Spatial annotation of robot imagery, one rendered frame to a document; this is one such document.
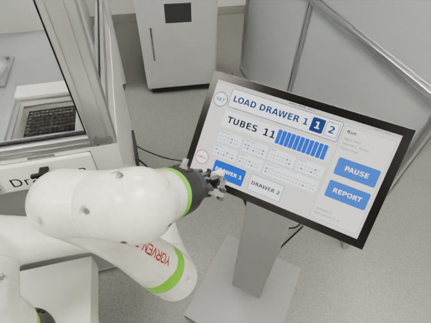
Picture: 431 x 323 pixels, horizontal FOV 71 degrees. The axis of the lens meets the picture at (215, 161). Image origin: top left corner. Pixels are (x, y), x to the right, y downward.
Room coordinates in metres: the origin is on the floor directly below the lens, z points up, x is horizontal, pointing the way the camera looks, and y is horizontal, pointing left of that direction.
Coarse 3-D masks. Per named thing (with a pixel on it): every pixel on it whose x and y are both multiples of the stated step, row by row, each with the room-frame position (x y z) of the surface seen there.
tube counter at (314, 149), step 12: (264, 132) 0.60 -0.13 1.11; (276, 132) 0.59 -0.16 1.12; (288, 132) 0.59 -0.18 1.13; (276, 144) 0.57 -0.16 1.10; (288, 144) 0.57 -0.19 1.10; (300, 144) 0.56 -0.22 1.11; (312, 144) 0.55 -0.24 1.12; (324, 144) 0.55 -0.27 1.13; (312, 156) 0.53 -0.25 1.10; (324, 156) 0.53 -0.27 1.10
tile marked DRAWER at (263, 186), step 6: (252, 174) 0.53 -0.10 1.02; (252, 180) 0.52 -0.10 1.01; (258, 180) 0.51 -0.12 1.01; (264, 180) 0.51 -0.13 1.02; (270, 180) 0.51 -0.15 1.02; (252, 186) 0.51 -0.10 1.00; (258, 186) 0.50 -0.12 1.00; (264, 186) 0.50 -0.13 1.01; (270, 186) 0.50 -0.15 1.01; (276, 186) 0.49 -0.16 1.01; (282, 186) 0.49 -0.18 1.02; (258, 192) 0.49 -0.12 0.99; (264, 192) 0.49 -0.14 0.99; (270, 192) 0.49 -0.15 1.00; (276, 192) 0.48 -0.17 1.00; (282, 192) 0.48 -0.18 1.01; (270, 198) 0.48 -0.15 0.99; (276, 198) 0.47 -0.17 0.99
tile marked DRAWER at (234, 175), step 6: (216, 162) 0.57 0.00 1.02; (222, 162) 0.57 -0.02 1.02; (216, 168) 0.56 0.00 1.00; (222, 168) 0.56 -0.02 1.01; (228, 168) 0.55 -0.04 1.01; (234, 168) 0.55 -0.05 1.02; (228, 174) 0.54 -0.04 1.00; (234, 174) 0.54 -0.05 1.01; (240, 174) 0.53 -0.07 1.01; (228, 180) 0.53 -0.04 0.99; (234, 180) 0.53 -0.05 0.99; (240, 180) 0.52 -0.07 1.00
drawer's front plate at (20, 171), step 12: (60, 156) 0.65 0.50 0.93; (72, 156) 0.65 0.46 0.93; (84, 156) 0.65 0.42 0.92; (0, 168) 0.59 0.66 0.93; (12, 168) 0.59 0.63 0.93; (24, 168) 0.60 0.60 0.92; (36, 168) 0.61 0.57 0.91; (60, 168) 0.63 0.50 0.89; (72, 168) 0.64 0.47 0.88; (96, 168) 0.67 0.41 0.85; (0, 180) 0.58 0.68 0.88
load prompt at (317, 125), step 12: (240, 96) 0.68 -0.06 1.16; (252, 96) 0.67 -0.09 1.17; (240, 108) 0.66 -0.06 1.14; (252, 108) 0.65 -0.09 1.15; (264, 108) 0.64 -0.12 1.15; (276, 108) 0.64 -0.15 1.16; (288, 108) 0.63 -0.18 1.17; (276, 120) 0.61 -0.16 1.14; (288, 120) 0.61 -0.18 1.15; (300, 120) 0.60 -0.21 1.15; (312, 120) 0.59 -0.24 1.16; (324, 120) 0.59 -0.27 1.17; (336, 120) 0.58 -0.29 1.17; (312, 132) 0.57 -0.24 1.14; (324, 132) 0.57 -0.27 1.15; (336, 132) 0.56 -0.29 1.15
